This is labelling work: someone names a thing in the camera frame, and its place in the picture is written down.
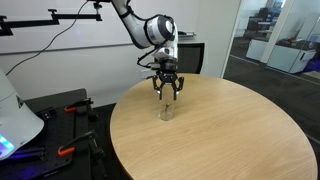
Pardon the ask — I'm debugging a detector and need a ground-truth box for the small white cabinet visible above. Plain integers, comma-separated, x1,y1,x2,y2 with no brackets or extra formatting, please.
245,38,270,62

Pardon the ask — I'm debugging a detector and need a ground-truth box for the large white cabinet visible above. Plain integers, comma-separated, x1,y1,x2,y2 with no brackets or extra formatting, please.
266,44,317,75

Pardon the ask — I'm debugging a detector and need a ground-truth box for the black whiteboard eraser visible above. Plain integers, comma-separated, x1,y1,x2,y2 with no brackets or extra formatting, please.
177,30,197,38

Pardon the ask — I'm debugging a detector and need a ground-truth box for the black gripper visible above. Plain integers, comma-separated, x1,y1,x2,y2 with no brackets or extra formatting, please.
152,58,185,101

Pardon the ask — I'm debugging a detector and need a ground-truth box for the white wall outlet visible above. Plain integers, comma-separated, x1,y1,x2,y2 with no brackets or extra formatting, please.
140,68,152,80

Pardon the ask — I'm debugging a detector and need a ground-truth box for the black orange bar clamp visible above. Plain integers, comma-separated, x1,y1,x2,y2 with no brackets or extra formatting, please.
57,129,105,160
63,97,100,123

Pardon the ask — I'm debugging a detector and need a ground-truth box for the wall whiteboard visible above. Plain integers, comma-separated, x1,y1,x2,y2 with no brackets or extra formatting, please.
0,0,205,55

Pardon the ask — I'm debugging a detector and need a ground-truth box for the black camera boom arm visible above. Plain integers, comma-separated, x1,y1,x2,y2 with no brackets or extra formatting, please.
0,8,103,37

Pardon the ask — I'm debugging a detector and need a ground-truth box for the black mesh office chair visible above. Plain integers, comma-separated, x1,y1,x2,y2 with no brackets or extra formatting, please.
146,42,206,80

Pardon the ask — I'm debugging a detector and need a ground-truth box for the thin black camera cable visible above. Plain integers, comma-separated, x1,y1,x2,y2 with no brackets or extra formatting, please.
5,0,89,77

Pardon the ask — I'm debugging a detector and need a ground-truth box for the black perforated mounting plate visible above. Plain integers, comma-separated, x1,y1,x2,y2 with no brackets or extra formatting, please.
0,88,93,180

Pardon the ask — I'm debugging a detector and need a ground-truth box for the small black labelled connector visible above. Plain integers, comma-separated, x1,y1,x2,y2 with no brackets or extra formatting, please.
41,111,56,121

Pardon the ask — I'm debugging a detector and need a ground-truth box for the clear drinking glass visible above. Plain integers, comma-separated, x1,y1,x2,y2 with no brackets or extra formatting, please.
157,96,176,122

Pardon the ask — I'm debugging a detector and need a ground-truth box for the white door frame pillar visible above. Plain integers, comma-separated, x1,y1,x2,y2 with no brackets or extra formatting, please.
259,0,296,65

